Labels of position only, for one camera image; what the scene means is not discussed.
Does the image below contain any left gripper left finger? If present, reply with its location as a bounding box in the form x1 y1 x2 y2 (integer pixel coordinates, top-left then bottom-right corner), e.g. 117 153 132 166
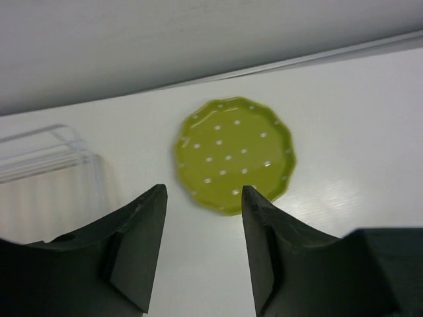
1 184 167 316

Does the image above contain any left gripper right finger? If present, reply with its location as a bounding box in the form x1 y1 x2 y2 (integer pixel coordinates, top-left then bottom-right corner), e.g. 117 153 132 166
242 186 422 316

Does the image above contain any green polka dot plate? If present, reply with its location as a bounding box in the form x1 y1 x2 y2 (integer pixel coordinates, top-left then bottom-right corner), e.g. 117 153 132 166
174 96 297 216

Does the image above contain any clear plastic dish rack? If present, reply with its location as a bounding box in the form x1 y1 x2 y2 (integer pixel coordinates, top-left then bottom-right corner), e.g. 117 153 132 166
1 124 108 215

